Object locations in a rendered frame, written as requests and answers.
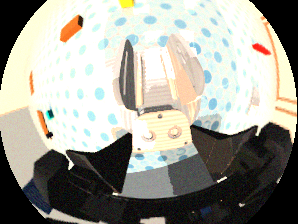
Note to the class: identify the small teal cube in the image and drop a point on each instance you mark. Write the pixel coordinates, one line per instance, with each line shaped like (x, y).
(50, 114)

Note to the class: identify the yellow rectangular bar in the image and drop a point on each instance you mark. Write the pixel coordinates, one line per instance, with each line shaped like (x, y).
(126, 3)

